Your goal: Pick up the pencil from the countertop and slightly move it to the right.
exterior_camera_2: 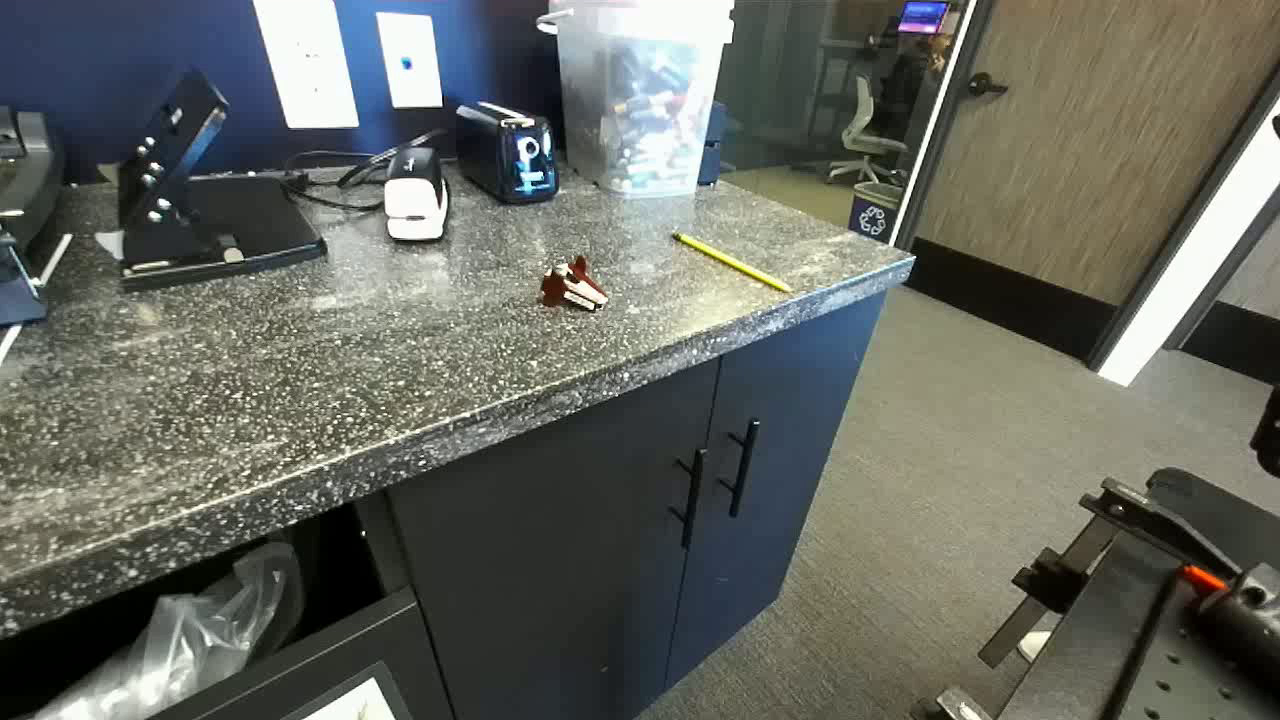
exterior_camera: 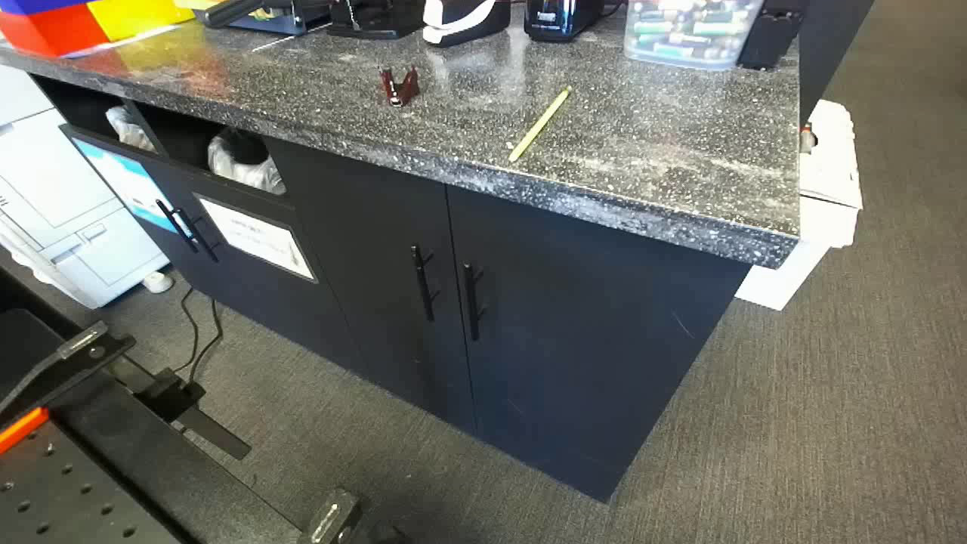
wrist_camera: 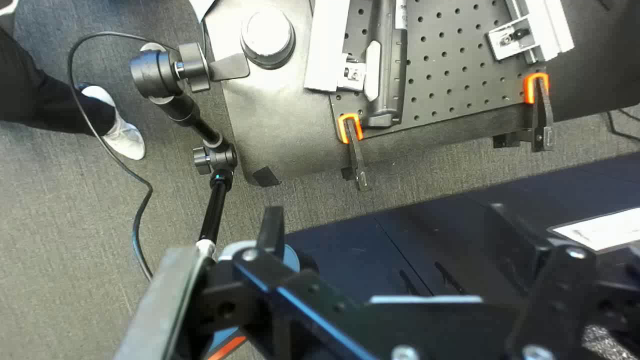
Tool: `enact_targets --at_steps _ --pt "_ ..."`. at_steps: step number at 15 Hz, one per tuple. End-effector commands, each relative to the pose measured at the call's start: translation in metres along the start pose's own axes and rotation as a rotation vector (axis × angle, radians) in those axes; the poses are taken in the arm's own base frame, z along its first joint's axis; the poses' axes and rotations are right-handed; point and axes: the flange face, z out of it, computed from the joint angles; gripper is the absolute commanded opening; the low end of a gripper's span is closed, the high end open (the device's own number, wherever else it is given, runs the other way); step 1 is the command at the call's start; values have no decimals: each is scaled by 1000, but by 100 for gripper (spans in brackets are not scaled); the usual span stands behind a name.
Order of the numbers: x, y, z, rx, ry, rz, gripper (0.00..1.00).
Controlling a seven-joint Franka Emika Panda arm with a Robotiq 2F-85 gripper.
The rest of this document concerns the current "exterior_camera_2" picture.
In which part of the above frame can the yellow pencil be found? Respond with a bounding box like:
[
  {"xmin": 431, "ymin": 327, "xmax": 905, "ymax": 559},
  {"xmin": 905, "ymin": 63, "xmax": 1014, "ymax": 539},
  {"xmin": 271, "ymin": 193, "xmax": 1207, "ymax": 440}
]
[{"xmin": 672, "ymin": 232, "xmax": 791, "ymax": 296}]

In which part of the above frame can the red and silver small object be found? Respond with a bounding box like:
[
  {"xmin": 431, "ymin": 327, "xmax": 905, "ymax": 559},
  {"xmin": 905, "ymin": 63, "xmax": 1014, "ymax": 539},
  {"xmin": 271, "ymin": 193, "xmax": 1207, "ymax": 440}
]
[{"xmin": 542, "ymin": 257, "xmax": 609, "ymax": 314}]

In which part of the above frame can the right cabinet door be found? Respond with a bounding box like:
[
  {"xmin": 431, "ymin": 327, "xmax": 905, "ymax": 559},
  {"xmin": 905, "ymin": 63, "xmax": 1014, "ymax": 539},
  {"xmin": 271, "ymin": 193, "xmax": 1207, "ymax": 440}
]
[{"xmin": 667, "ymin": 296, "xmax": 884, "ymax": 679}]

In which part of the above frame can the cabinet door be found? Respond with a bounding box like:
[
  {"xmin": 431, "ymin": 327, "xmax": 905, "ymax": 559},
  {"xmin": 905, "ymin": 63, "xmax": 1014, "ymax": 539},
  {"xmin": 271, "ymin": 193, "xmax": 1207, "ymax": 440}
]
[
  {"xmin": 667, "ymin": 296, "xmax": 884, "ymax": 679},
  {"xmin": 392, "ymin": 369, "xmax": 718, "ymax": 720}
]

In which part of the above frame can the left cabinet door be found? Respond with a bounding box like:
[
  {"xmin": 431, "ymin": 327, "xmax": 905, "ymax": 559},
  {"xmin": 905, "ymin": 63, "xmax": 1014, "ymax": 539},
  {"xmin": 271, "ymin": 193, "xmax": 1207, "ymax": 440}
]
[{"xmin": 392, "ymin": 369, "xmax": 718, "ymax": 720}]

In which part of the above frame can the dark blue label printer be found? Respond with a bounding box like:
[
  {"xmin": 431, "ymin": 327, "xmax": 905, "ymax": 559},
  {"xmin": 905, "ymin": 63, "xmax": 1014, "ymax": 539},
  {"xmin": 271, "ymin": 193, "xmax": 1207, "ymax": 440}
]
[{"xmin": 456, "ymin": 100, "xmax": 561, "ymax": 206}]

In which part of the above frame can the clear plastic container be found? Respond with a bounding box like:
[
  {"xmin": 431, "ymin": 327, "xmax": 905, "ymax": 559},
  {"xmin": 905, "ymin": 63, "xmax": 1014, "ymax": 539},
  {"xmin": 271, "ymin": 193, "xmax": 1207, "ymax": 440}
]
[{"xmin": 538, "ymin": 0, "xmax": 735, "ymax": 196}]

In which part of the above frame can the white stapler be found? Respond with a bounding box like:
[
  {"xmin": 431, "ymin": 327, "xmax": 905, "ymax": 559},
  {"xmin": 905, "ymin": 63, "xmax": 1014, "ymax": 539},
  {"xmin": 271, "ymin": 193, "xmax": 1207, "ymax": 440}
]
[{"xmin": 385, "ymin": 148, "xmax": 453, "ymax": 243}]

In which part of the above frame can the pull-out trash drawer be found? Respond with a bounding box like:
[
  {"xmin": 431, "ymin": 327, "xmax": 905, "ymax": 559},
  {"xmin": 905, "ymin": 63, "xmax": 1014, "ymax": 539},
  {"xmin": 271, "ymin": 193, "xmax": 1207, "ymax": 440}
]
[{"xmin": 0, "ymin": 508, "xmax": 453, "ymax": 720}]

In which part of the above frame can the wooden door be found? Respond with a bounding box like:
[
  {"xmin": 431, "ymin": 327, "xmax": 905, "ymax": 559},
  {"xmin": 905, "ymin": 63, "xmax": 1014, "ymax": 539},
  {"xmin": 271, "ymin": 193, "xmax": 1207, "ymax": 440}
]
[{"xmin": 919, "ymin": 0, "xmax": 1280, "ymax": 306}]

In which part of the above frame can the clear trash bag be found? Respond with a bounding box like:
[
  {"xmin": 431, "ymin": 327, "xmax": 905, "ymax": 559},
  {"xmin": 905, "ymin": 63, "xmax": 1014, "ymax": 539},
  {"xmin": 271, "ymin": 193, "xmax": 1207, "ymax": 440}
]
[{"xmin": 32, "ymin": 539, "xmax": 305, "ymax": 720}]

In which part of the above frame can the black device at left edge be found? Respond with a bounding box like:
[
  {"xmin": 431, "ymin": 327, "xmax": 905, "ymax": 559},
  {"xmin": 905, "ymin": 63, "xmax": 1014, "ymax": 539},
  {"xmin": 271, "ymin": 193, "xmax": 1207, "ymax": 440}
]
[{"xmin": 0, "ymin": 106, "xmax": 69, "ymax": 349}]

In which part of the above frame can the left black cabinet handle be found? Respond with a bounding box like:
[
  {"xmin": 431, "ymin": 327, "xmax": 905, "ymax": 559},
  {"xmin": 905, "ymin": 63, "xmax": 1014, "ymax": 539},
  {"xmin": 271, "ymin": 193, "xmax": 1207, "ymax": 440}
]
[{"xmin": 667, "ymin": 445, "xmax": 707, "ymax": 551}]

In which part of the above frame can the black cabinet handle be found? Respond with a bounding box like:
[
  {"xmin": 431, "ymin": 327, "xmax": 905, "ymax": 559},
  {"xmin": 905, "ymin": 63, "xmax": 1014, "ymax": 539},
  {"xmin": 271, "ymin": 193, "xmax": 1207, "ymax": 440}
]
[
  {"xmin": 718, "ymin": 416, "xmax": 766, "ymax": 517},
  {"xmin": 667, "ymin": 445, "xmax": 707, "ymax": 551}
]

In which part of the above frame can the right black cabinet handle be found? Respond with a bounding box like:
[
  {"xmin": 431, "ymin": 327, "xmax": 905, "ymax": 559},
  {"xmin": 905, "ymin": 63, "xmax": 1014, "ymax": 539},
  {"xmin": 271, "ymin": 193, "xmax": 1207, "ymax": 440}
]
[{"xmin": 718, "ymin": 416, "xmax": 766, "ymax": 517}]

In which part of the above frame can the black cable on countertop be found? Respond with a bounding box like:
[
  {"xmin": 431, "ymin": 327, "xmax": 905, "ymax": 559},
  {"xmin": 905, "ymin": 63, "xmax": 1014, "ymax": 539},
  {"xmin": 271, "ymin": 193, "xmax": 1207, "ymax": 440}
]
[{"xmin": 192, "ymin": 128, "xmax": 444, "ymax": 216}]

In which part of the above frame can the white wall switch plate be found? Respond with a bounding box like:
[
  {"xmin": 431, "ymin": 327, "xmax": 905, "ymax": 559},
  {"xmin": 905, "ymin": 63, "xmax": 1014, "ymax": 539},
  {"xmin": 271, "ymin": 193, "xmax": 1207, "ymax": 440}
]
[{"xmin": 375, "ymin": 12, "xmax": 444, "ymax": 110}]

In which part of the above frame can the black door handle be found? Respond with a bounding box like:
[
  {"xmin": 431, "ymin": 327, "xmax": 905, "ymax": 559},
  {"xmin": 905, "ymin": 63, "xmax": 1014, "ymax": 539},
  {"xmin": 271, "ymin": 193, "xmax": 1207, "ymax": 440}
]
[{"xmin": 966, "ymin": 71, "xmax": 1010, "ymax": 100}]

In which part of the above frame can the white wall outlet plate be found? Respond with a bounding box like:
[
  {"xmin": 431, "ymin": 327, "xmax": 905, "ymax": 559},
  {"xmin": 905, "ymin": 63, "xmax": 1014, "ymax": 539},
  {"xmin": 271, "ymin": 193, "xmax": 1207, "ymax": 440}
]
[{"xmin": 253, "ymin": 0, "xmax": 359, "ymax": 128}]

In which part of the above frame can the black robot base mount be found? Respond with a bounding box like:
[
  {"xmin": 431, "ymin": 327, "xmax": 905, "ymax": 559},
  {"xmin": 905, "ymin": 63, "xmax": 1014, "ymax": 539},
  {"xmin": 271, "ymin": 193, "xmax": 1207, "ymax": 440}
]
[{"xmin": 918, "ymin": 468, "xmax": 1280, "ymax": 720}]

